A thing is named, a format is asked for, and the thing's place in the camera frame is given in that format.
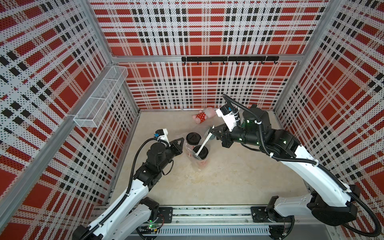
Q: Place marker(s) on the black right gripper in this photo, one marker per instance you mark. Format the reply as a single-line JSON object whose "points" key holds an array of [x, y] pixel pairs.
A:
{"points": [[225, 136]]}

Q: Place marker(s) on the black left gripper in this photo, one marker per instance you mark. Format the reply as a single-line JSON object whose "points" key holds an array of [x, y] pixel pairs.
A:
{"points": [[177, 149]]}

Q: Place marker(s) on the red milk tea cup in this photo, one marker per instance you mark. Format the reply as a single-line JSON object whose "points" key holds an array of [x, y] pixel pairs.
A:
{"points": [[201, 160], [193, 140]]}

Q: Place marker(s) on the clear plastic carrier bag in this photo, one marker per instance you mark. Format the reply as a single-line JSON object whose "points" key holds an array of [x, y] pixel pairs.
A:
{"points": [[203, 131]]}

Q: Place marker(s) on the white straw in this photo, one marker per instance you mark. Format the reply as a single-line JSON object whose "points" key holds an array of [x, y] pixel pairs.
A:
{"points": [[204, 143]]}

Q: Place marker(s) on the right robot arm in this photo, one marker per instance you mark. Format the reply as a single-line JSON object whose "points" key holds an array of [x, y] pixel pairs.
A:
{"points": [[328, 202]]}

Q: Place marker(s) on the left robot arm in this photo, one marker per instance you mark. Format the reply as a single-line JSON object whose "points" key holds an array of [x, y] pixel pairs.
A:
{"points": [[133, 207]]}

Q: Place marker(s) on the pink plush toy red dress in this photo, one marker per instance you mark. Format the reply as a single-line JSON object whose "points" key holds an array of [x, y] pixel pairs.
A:
{"points": [[204, 115]]}

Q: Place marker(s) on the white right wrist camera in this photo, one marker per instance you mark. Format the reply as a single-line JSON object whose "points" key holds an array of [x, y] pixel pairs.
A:
{"points": [[230, 116]]}

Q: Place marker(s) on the metal base rail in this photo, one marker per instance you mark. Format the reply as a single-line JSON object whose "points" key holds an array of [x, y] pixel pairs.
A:
{"points": [[232, 222]]}

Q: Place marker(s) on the black wall hook rail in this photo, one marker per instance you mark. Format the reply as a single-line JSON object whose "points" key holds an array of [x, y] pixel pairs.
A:
{"points": [[236, 59]]}

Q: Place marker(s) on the white wire mesh basket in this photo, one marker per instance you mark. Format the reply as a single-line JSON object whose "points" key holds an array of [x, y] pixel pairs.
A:
{"points": [[97, 105]]}

